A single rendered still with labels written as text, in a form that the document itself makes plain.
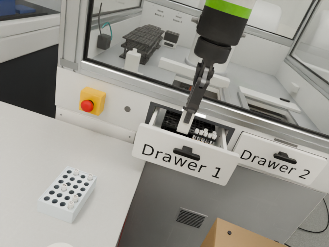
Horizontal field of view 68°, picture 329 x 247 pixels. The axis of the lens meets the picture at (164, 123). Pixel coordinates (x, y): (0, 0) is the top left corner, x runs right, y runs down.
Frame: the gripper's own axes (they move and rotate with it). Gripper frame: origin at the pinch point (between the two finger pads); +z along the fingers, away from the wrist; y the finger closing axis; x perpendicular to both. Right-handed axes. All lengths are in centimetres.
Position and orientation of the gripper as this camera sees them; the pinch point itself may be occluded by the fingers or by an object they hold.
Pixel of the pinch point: (186, 120)
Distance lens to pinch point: 62.0
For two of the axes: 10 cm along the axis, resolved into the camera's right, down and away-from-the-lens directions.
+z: -2.6, 8.3, 5.0
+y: -1.6, 4.7, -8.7
